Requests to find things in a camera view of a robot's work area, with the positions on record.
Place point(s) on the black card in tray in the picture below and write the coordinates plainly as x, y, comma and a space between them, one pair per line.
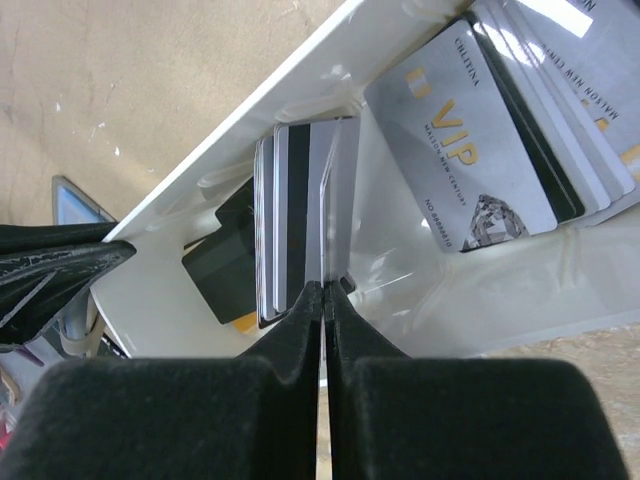
222, 265

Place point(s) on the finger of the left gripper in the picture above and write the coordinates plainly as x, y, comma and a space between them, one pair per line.
44, 268

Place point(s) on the white oblong plastic tray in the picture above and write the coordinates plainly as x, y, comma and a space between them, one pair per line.
427, 302

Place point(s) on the grey card holder wallet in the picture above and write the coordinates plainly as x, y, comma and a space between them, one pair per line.
81, 326

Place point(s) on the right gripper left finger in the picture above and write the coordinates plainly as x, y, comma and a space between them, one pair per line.
253, 416

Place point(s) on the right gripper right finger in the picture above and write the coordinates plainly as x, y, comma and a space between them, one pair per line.
397, 417

